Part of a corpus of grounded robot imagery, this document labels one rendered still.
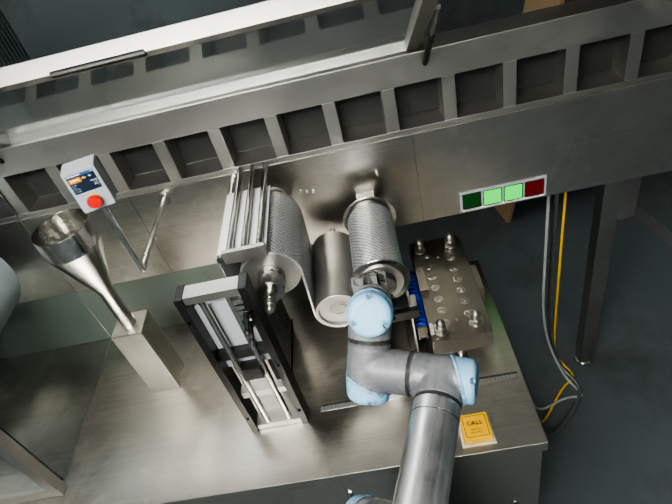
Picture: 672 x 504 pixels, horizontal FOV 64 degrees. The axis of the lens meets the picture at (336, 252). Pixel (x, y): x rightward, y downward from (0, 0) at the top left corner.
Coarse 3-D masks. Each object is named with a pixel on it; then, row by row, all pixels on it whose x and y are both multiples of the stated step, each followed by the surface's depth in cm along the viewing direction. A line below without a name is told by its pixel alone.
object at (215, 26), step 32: (288, 0) 80; (320, 0) 80; (352, 0) 79; (160, 32) 82; (192, 32) 82; (224, 32) 81; (416, 32) 111; (32, 64) 84; (64, 64) 84; (96, 64) 83; (192, 96) 134; (64, 128) 138; (0, 160) 139
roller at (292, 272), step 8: (272, 192) 142; (280, 192) 143; (272, 256) 125; (280, 256) 125; (248, 264) 126; (256, 264) 126; (264, 264) 126; (272, 264) 126; (280, 264) 126; (288, 264) 127; (248, 272) 127; (256, 272) 128; (288, 272) 128; (296, 272) 128; (256, 280) 129; (288, 280) 130; (296, 280) 130; (256, 288) 131; (288, 288) 132
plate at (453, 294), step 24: (432, 240) 170; (456, 240) 168; (432, 264) 163; (456, 264) 160; (432, 288) 156; (456, 288) 153; (432, 312) 149; (456, 312) 147; (480, 312) 145; (432, 336) 143; (456, 336) 141; (480, 336) 141
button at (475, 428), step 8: (464, 416) 136; (472, 416) 135; (480, 416) 135; (464, 424) 134; (472, 424) 133; (480, 424) 133; (488, 424) 133; (464, 432) 132; (472, 432) 132; (480, 432) 132; (488, 432) 131; (464, 440) 131; (472, 440) 131; (480, 440) 131; (488, 440) 131
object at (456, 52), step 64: (640, 0) 123; (384, 64) 129; (448, 64) 130; (512, 64) 131; (576, 64) 132; (640, 64) 140; (128, 128) 136; (192, 128) 137; (256, 128) 147; (320, 128) 148; (384, 128) 144; (0, 192) 155; (64, 192) 148; (128, 192) 149
